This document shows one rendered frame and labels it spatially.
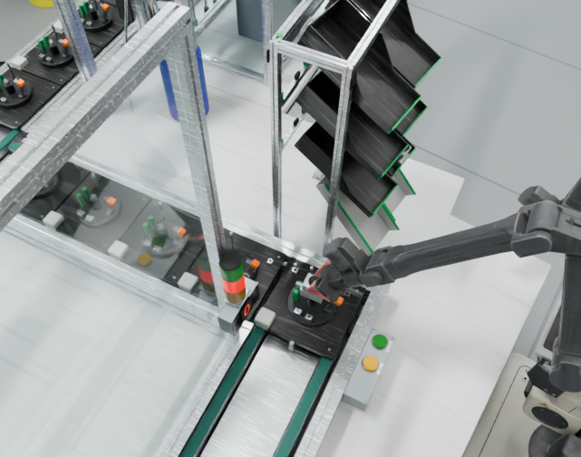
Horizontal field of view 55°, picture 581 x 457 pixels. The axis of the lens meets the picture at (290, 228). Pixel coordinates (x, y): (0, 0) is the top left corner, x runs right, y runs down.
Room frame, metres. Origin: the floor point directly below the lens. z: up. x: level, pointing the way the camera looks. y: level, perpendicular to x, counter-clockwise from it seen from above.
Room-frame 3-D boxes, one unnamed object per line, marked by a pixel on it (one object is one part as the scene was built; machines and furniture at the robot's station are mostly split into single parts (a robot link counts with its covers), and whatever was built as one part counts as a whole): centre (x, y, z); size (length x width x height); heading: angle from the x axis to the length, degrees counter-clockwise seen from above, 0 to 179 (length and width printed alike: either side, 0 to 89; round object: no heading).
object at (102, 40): (1.99, 0.81, 1.01); 0.24 x 0.24 x 0.13; 65
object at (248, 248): (0.83, 0.17, 1.01); 0.24 x 0.24 x 0.13; 65
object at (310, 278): (0.72, -0.06, 1.08); 0.08 x 0.04 x 0.07; 65
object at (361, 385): (0.55, -0.22, 0.93); 0.21 x 0.07 x 0.06; 155
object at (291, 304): (0.72, -0.07, 0.98); 0.14 x 0.14 x 0.02
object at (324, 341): (0.72, -0.07, 0.96); 0.24 x 0.24 x 0.02; 65
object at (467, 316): (0.75, -0.31, 0.84); 0.90 x 0.70 x 0.03; 147
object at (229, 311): (0.60, 0.12, 1.29); 0.12 x 0.05 x 0.25; 155
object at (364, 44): (1.10, -0.11, 1.26); 0.36 x 0.21 x 0.80; 155
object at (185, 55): (0.61, 0.15, 1.46); 0.03 x 0.03 x 1.00; 65
